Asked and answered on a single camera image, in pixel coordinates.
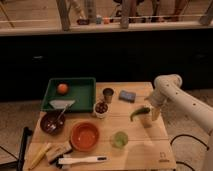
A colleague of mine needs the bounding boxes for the green pepper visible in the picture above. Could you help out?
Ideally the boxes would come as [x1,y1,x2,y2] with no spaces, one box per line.
[130,107,150,121]

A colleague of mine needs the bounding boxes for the orange bowl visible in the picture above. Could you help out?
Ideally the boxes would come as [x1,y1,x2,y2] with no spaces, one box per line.
[70,122,100,152]

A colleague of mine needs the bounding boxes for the white folded paper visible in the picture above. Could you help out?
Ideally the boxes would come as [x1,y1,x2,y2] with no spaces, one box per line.
[49,100,75,109]

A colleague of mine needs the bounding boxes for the metal spoon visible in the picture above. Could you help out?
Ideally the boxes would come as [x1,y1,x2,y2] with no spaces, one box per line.
[50,104,69,130]

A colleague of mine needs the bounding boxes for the black chair frame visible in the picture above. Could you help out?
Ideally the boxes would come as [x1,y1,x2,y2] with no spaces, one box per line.
[0,127,33,171]

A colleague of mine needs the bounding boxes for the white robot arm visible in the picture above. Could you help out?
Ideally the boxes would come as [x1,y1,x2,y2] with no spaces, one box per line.
[146,74,213,171]

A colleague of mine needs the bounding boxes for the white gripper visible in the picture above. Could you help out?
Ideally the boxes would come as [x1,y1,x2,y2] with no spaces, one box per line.
[140,90,166,128]

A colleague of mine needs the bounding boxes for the white cup with dark contents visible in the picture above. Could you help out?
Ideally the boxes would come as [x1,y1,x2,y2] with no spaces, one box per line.
[94,102,108,119]

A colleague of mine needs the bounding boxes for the dark brown bowl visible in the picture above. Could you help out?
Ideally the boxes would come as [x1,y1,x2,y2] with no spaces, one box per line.
[40,111,65,135]

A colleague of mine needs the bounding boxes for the green plastic cup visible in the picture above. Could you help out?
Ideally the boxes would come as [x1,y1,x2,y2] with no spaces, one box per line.
[111,131,128,148]

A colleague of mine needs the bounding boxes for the black cable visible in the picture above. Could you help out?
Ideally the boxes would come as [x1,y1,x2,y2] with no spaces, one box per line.
[170,133,209,171]

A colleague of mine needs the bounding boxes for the wooden block brush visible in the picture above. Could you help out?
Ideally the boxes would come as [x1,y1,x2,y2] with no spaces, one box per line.
[46,141,72,163]

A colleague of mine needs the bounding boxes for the blue sponge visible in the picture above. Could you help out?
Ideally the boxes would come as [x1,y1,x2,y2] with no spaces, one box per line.
[119,90,136,103]

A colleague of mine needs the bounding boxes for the small metal cup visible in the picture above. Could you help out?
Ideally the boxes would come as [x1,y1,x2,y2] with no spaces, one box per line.
[103,88,114,103]

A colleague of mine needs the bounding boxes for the white handled knife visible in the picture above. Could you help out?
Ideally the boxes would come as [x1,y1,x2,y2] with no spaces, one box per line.
[58,156,107,165]

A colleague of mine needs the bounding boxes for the green plastic tray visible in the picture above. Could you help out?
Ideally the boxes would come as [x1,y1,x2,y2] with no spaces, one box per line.
[41,77,96,113]

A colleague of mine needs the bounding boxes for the orange fruit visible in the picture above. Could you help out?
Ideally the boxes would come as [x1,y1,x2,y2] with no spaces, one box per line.
[57,83,69,95]

